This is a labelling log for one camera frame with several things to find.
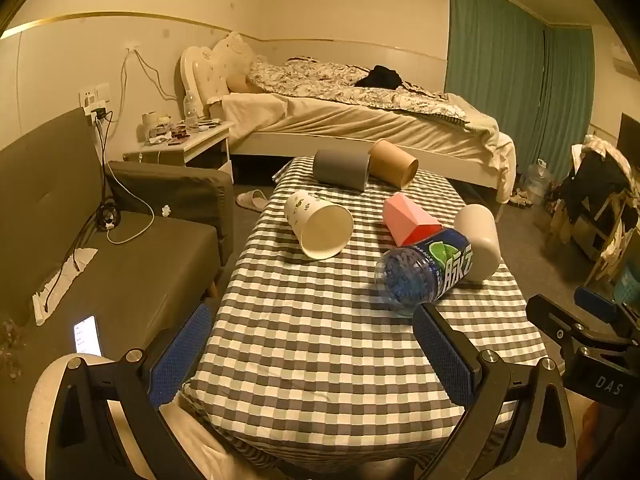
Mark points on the pile of small packets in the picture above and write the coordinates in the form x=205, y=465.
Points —
x=175, y=132

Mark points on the smartphone with lit screen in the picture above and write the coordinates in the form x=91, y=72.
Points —
x=87, y=336

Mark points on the white air conditioner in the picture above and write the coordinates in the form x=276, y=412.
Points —
x=627, y=62

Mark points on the grey white checkered tablecloth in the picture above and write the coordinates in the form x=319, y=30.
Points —
x=310, y=340

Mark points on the bed with beige sheet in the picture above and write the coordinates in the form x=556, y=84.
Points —
x=350, y=130

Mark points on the toilet paper roll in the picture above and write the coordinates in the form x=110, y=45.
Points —
x=149, y=121

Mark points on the grey cup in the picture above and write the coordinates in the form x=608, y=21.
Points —
x=340, y=169

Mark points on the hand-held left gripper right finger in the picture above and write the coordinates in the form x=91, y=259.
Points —
x=442, y=360

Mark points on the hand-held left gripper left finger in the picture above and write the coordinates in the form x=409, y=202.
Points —
x=182, y=357

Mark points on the green curtain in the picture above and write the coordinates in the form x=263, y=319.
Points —
x=500, y=60

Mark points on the blue basket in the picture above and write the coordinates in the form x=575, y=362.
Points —
x=629, y=285

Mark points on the white cup with green print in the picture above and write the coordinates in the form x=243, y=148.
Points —
x=320, y=230

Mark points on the dark grey sofa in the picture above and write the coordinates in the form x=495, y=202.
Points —
x=150, y=270

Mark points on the brown paper cup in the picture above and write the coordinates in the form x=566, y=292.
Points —
x=387, y=160

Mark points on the white frilled pillow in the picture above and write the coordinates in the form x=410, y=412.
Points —
x=232, y=57

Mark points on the pink faceted cup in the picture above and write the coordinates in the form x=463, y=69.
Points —
x=407, y=217

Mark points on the dark screen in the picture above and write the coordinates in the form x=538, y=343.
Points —
x=631, y=135

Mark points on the large clear water jug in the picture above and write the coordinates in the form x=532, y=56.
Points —
x=539, y=180

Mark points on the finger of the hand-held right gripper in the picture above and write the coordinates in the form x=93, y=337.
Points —
x=555, y=321
x=595, y=304

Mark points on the white nightstand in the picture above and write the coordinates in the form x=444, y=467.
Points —
x=200, y=152

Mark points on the wooden chair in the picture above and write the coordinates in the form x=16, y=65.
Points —
x=607, y=220

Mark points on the clear plastic bottle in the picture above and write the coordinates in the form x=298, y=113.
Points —
x=191, y=110

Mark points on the white paper sheet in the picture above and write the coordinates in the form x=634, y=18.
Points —
x=65, y=280

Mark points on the plain white cup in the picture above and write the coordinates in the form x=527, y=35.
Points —
x=479, y=240

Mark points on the pink slipper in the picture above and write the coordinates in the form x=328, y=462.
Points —
x=252, y=200

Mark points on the white wall socket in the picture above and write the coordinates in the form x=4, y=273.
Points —
x=94, y=95

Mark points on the pile of clothes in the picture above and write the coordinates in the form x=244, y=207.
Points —
x=597, y=175

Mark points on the plastic bottle with blue label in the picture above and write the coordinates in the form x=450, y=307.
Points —
x=425, y=270

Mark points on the patterned blanket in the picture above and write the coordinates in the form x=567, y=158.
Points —
x=325, y=80

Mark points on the black garment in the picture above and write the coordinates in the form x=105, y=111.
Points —
x=380, y=77

